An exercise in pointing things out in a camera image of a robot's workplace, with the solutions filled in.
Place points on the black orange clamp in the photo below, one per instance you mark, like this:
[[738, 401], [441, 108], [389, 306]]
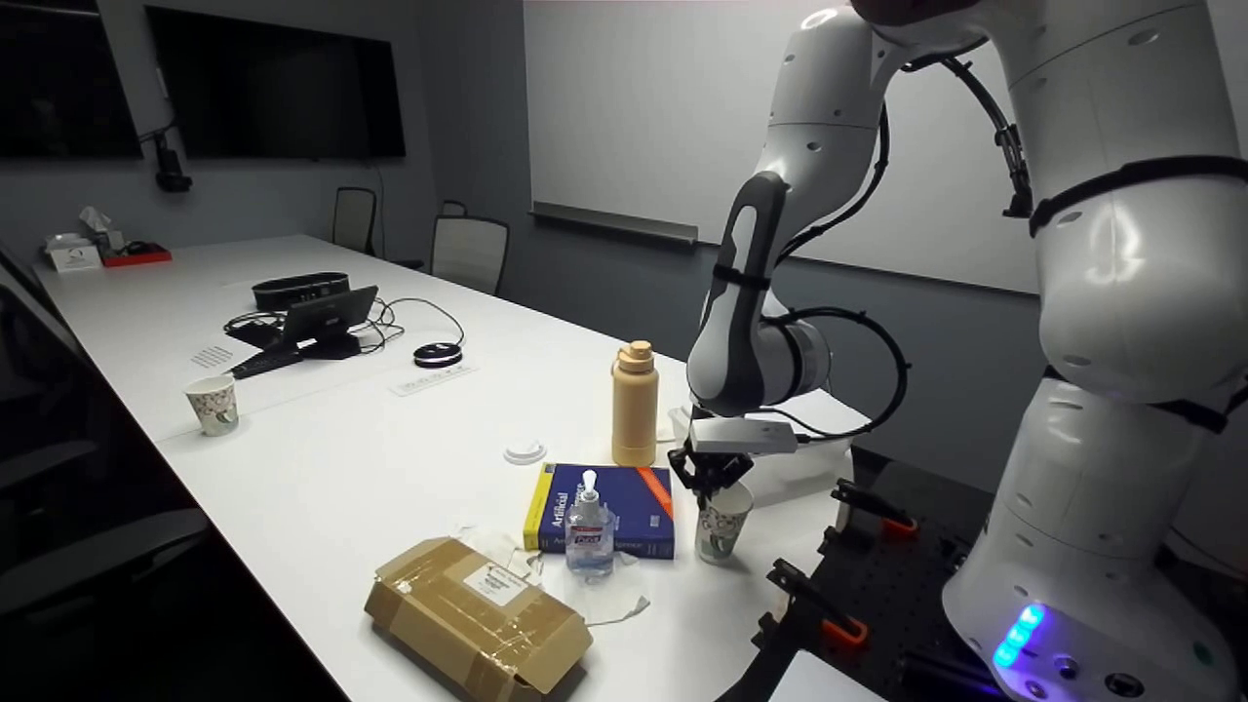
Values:
[[823, 618], [878, 514]]

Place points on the black conference camera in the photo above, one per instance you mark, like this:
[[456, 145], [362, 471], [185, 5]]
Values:
[[168, 165]]

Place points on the white wall whiteboard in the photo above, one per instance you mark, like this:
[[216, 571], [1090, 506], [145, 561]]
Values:
[[651, 119]]

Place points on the brown cardboard box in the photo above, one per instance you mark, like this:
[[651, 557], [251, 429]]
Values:
[[475, 618]]

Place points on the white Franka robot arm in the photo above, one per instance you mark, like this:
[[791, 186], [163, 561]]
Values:
[[1117, 299]]

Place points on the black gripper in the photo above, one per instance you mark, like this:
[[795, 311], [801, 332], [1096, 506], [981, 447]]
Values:
[[710, 466]]

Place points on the tan insulated bottle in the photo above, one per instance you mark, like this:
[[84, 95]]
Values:
[[634, 412]]

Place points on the white tissue box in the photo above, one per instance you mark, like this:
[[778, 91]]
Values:
[[73, 254]]

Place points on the grey mesh office chair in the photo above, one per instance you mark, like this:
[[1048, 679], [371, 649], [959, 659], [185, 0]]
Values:
[[471, 254], [352, 219]]

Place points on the smaller black wall television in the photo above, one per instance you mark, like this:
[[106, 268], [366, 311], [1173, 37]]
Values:
[[60, 81]]

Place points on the clear plastic sheet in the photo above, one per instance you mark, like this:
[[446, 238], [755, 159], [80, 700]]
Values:
[[627, 611]]

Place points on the round black speaker puck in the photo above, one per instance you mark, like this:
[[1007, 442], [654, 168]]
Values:
[[437, 354]]

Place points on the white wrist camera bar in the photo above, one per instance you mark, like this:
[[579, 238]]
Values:
[[748, 434]]

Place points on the small clear round lid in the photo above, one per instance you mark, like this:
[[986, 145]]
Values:
[[523, 450]]

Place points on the blue textbook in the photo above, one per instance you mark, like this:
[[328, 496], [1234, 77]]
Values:
[[645, 514]]

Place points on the patterned paper cup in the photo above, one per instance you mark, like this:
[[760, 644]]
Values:
[[212, 408], [719, 532]]

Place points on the red tray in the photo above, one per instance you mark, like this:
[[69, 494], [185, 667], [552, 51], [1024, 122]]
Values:
[[140, 254]]

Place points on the black video bar device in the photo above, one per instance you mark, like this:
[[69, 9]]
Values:
[[298, 289]]

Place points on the black tablet console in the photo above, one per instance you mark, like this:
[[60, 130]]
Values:
[[319, 319]]

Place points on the black robot stand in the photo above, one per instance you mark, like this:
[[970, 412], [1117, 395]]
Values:
[[909, 585]]

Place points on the larger black wall television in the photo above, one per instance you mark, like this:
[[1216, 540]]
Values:
[[274, 85]]

